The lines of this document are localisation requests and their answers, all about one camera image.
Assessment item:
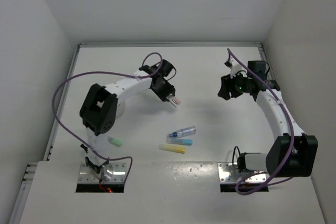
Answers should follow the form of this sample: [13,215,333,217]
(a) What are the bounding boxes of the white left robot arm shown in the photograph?
[79,60,180,174]

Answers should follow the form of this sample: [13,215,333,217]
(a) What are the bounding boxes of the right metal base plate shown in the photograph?
[217,162,267,184]

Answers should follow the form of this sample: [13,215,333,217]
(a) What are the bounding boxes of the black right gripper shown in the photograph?
[218,70,252,101]

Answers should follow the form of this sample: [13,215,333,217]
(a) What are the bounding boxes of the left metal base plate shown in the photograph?
[78,163,127,185]

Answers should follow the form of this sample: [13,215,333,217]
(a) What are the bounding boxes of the metal base plate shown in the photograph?
[217,162,267,184]
[78,163,127,185]

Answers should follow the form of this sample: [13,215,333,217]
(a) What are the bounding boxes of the white round divided organizer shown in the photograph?
[115,101,126,119]

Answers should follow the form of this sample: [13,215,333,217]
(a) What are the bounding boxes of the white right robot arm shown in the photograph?
[218,59,318,177]

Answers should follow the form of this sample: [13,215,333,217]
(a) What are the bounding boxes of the blue highlighter marker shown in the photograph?
[166,137,193,146]

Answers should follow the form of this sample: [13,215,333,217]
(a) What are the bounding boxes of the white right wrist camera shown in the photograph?
[229,58,242,78]

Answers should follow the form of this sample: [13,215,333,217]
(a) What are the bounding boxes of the clear blue-capped glue bottle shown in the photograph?
[168,126,196,138]

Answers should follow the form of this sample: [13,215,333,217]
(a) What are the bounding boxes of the yellow highlighter marker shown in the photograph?
[159,144,185,154]

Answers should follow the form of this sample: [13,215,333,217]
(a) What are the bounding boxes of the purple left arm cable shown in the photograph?
[52,52,163,183]

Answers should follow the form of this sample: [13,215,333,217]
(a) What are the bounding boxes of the green highlighter marker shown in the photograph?
[108,136,122,147]

